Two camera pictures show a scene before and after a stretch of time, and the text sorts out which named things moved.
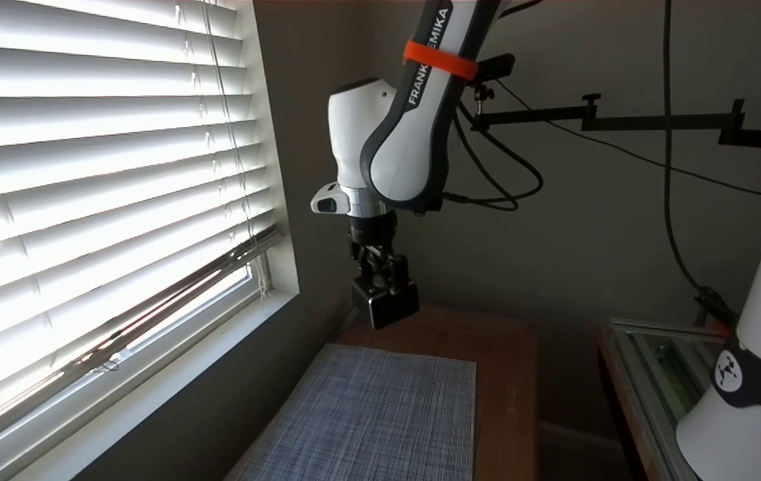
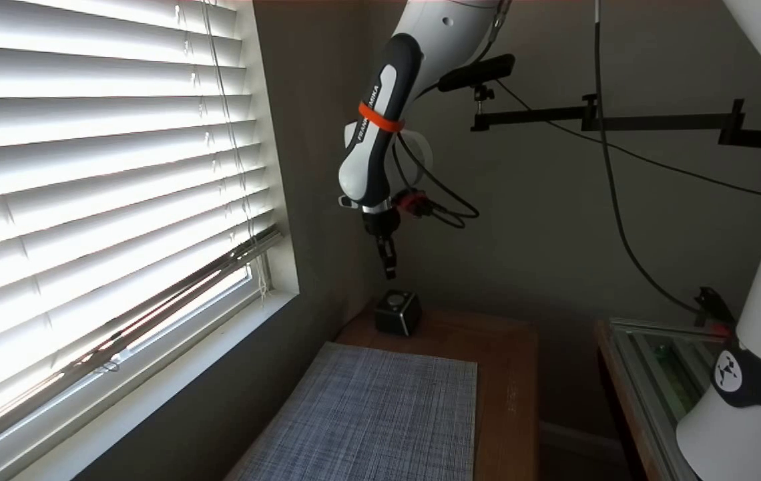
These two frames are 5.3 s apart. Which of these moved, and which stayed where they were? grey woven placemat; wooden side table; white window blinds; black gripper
Moved: black gripper
Stayed: white window blinds; grey woven placemat; wooden side table
